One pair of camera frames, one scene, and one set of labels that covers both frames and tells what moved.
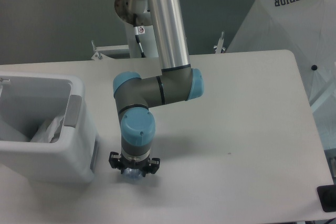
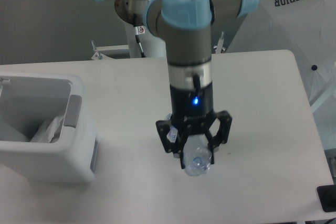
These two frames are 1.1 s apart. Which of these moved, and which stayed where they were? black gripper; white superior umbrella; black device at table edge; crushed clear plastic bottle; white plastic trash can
Moved: black gripper; crushed clear plastic bottle
Stayed: white plastic trash can; white superior umbrella; black device at table edge
